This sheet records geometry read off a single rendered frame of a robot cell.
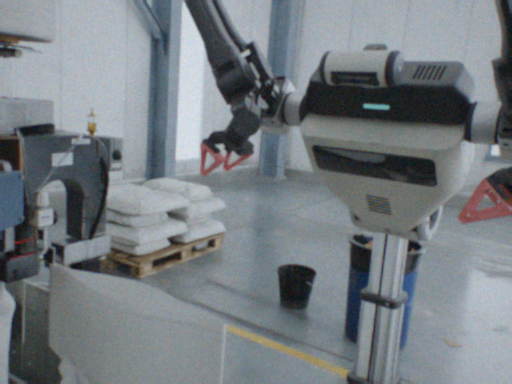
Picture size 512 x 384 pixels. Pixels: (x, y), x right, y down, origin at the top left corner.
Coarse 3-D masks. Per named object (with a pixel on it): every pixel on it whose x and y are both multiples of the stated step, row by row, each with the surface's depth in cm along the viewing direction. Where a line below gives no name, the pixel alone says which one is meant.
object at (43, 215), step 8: (40, 192) 107; (40, 200) 107; (32, 208) 107; (40, 208) 107; (48, 208) 109; (40, 216) 106; (48, 216) 108; (32, 224) 108; (40, 224) 107; (48, 224) 108; (40, 256) 110
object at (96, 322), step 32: (64, 288) 109; (96, 288) 109; (128, 288) 106; (64, 320) 110; (96, 320) 99; (128, 320) 94; (160, 320) 92; (192, 320) 91; (64, 352) 111; (96, 352) 100; (128, 352) 95; (160, 352) 93; (192, 352) 92
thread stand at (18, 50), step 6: (0, 42) 88; (6, 42) 88; (0, 48) 86; (6, 48) 85; (12, 48) 84; (18, 48) 84; (24, 48) 85; (30, 48) 88; (0, 54) 89; (6, 54) 88; (12, 54) 87; (18, 54) 87
